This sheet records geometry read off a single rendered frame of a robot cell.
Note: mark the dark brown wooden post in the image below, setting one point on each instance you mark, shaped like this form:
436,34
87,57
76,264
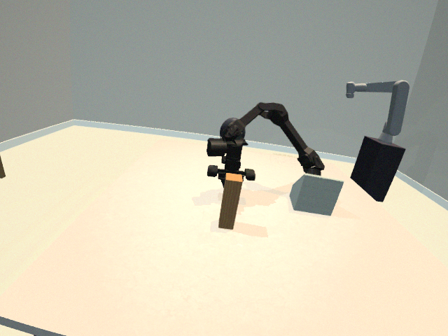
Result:
230,201

